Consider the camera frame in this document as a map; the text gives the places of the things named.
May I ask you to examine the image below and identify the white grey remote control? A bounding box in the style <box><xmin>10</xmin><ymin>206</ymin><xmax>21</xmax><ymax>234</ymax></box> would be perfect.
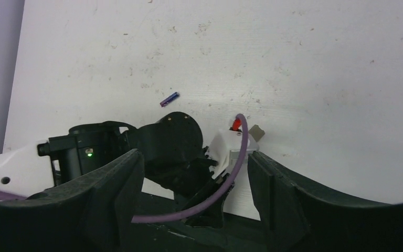
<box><xmin>248</xmin><ymin>124</ymin><xmax>265</xmax><ymax>142</ymax></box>

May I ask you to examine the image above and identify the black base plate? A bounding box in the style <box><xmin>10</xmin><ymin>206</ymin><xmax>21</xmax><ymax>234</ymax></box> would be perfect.
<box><xmin>126</xmin><ymin>213</ymin><xmax>267</xmax><ymax>251</ymax></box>

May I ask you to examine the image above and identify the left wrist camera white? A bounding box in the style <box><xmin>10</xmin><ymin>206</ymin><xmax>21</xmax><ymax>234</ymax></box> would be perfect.
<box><xmin>207</xmin><ymin>130</ymin><xmax>243</xmax><ymax>179</ymax></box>

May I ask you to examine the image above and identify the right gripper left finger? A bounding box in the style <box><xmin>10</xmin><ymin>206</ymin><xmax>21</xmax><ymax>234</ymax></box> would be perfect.
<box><xmin>0</xmin><ymin>150</ymin><xmax>144</xmax><ymax>251</ymax></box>

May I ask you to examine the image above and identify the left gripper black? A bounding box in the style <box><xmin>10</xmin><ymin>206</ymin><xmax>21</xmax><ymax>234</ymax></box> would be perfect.
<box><xmin>174</xmin><ymin>158</ymin><xmax>235</xmax><ymax>229</ymax></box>

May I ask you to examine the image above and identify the blue purple AAA battery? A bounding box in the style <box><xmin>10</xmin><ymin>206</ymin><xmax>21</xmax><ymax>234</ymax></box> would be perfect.
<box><xmin>160</xmin><ymin>92</ymin><xmax>180</xmax><ymax>107</ymax></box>

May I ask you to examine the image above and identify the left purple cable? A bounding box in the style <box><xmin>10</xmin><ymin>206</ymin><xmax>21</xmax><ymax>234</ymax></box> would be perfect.
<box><xmin>0</xmin><ymin>113</ymin><xmax>249</xmax><ymax>224</ymax></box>

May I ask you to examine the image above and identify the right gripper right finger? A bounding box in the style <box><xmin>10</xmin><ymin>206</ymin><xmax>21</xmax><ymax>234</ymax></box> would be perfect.
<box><xmin>247</xmin><ymin>151</ymin><xmax>403</xmax><ymax>251</ymax></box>

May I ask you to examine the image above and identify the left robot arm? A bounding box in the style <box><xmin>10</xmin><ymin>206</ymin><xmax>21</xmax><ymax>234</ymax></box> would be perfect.
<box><xmin>0</xmin><ymin>112</ymin><xmax>226</xmax><ymax>211</ymax></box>

